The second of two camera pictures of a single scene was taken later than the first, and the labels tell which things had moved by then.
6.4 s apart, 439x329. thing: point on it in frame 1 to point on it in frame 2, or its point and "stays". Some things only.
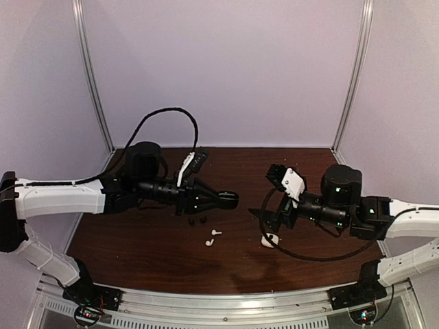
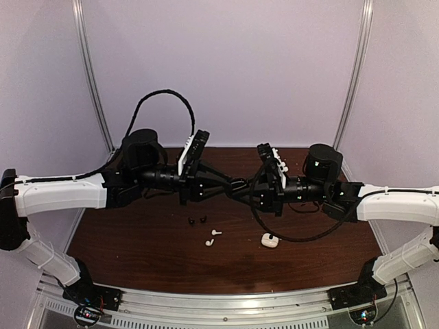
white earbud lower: [208, 242] stays
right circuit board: [363, 317] stays
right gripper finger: [270, 229] to [243, 196]
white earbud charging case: [264, 241] stays
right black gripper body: [285, 212] to [276, 194]
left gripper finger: [228, 195] to [238, 183]
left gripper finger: [228, 203] to [233, 191]
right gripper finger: [263, 214] to [237, 185]
